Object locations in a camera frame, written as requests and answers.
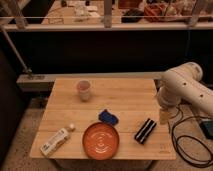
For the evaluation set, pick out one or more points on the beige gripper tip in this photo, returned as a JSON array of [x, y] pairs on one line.
[[164, 116]]

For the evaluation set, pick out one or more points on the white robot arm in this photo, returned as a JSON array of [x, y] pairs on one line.
[[183, 82]]

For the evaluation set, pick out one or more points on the black white striped block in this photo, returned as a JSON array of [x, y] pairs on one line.
[[145, 131]]

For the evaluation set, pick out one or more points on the black power box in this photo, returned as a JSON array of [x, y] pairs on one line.
[[207, 128]]

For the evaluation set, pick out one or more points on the blue cloth piece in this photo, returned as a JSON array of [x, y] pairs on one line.
[[106, 116]]

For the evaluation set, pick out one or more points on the wooden table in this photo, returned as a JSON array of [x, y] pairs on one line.
[[119, 121]]

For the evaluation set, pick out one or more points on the orange round plate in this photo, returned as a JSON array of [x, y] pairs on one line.
[[100, 141]]

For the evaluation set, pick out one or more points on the pink plastic cup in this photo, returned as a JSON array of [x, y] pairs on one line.
[[83, 88]]

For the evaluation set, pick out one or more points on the red basket on shelf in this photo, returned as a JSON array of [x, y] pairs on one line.
[[160, 12]]

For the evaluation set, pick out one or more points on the black object on shelf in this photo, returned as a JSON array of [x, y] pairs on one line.
[[132, 16]]

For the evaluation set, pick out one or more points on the white squeeze bottle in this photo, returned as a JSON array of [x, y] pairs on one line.
[[55, 141]]

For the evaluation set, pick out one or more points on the metal diagonal pole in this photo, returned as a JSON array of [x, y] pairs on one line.
[[27, 70]]

